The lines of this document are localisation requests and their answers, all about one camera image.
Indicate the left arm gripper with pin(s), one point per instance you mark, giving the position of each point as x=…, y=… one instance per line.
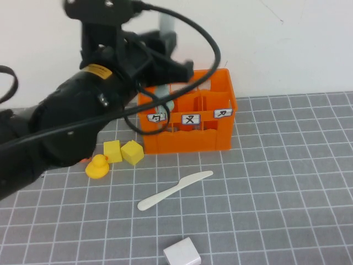
x=127, y=55

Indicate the grey plastic fork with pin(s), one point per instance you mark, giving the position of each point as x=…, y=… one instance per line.
x=166, y=23

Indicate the cream plastic knife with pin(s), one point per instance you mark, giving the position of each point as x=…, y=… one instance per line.
x=165, y=194

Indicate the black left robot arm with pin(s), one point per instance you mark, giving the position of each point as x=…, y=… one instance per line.
x=69, y=110

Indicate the orange plastic cutlery crate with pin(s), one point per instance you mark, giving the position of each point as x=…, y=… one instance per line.
x=193, y=140

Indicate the yellow foam cube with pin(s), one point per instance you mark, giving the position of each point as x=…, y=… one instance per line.
x=113, y=151
x=132, y=153

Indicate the yellow rubber duck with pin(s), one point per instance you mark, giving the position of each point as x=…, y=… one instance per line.
x=96, y=168

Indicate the grey grid table mat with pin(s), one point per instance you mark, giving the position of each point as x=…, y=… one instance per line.
x=275, y=179

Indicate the white rectangular box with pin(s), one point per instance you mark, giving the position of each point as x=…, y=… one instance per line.
x=182, y=252

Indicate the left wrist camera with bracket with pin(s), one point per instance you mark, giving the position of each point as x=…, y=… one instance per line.
x=96, y=8

